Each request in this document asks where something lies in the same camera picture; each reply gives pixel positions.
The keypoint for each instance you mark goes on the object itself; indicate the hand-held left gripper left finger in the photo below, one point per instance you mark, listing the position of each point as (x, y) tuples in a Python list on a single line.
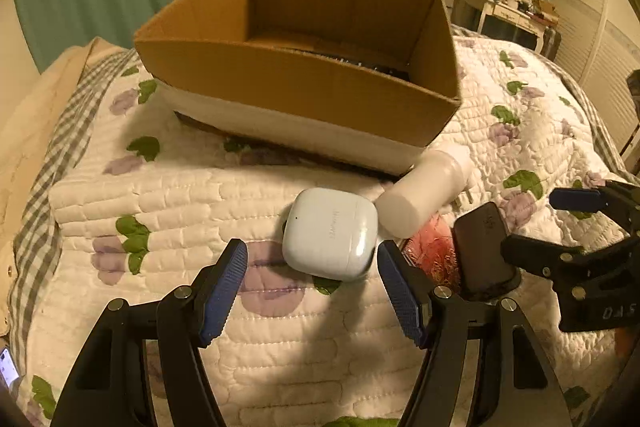
[(225, 292)]

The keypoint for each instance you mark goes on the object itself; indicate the white earbuds case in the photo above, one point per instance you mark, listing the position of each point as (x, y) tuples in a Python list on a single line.
[(327, 232)]

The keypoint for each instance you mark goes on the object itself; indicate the white dressing table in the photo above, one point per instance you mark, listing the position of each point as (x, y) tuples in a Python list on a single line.
[(505, 14)]

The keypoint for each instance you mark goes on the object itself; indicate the black rectangular case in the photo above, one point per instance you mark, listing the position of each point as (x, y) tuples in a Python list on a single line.
[(480, 252)]

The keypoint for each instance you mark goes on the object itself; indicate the white louvred wardrobe door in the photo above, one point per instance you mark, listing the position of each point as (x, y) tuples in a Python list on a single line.
[(595, 32)]

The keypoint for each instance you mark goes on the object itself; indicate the brown cardboard box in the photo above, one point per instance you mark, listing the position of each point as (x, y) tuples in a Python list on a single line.
[(300, 92)]

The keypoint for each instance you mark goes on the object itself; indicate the white plastic bottle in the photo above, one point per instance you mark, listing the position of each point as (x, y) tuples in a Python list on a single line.
[(420, 197)]

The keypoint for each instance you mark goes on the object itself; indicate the smartphone with lit screen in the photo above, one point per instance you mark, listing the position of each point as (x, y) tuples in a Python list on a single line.
[(9, 369)]

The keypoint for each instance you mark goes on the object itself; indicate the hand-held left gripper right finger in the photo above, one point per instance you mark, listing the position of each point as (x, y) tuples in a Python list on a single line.
[(402, 297)]

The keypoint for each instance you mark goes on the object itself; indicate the white floral quilt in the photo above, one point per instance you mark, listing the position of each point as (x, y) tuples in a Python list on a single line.
[(200, 207)]

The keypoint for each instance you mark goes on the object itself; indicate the pink plastic wrapper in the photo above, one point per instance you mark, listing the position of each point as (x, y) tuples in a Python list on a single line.
[(435, 252)]

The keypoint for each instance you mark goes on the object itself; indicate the beige cloth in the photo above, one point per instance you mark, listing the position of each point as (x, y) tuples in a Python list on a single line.
[(35, 132)]

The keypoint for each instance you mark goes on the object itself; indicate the dark flat object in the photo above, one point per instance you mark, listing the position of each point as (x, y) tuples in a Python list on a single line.
[(370, 64)]

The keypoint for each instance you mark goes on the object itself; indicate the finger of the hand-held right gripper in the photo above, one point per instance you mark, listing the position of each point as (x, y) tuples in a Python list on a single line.
[(530, 252), (575, 199)]

